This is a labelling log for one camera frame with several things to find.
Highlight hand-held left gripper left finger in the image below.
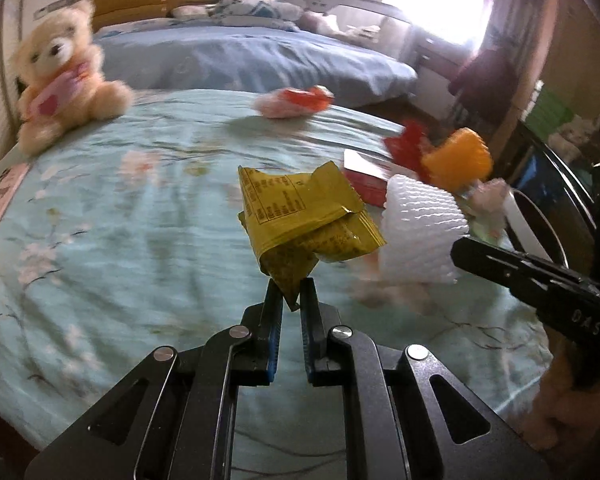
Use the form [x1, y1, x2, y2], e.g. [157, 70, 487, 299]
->
[25, 280, 286, 480]

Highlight white foam fruit net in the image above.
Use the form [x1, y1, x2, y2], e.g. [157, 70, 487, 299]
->
[380, 174, 470, 285]

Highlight white rimmed waste bin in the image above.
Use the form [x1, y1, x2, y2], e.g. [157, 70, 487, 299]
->
[500, 122, 600, 283]

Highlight pink paper sheet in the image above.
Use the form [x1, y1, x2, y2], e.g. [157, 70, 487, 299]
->
[0, 162, 32, 242]

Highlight striped cloth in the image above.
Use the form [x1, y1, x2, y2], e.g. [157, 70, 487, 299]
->
[449, 94, 477, 132]

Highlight red snack wrapper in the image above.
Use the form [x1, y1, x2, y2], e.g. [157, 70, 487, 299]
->
[384, 120, 433, 178]

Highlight dark hanging clothes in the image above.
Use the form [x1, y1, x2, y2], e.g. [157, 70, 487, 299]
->
[449, 47, 522, 111]

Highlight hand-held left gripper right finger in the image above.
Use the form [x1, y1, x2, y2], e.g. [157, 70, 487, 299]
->
[300, 277, 551, 480]

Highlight cream teddy bear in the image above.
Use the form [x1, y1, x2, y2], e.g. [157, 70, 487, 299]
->
[10, 0, 133, 155]

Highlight orange foam fruit net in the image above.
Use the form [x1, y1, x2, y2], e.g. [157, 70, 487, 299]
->
[422, 128, 493, 192]

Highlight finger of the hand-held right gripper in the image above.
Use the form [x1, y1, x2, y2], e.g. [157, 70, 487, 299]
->
[451, 236, 598, 311]

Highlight yellow snack wrapper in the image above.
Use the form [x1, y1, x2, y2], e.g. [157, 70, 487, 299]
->
[237, 161, 387, 312]

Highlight red flat box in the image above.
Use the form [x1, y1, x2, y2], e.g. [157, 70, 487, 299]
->
[344, 149, 396, 207]

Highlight wooden wardrobe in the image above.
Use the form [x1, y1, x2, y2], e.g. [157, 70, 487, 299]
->
[497, 0, 600, 163]

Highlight green box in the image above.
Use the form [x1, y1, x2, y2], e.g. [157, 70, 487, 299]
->
[524, 86, 574, 137]

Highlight blue floral pillow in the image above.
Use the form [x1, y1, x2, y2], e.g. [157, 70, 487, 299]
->
[212, 0, 307, 28]

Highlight red and white snack packet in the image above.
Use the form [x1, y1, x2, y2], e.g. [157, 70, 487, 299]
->
[254, 86, 335, 119]

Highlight white pillow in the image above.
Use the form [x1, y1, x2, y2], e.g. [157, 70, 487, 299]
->
[171, 4, 216, 19]

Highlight pink white crumpled wrapper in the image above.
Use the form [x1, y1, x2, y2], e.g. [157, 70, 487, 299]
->
[467, 179, 512, 242]

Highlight blue bed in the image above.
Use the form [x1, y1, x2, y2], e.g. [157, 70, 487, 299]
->
[92, 17, 419, 109]

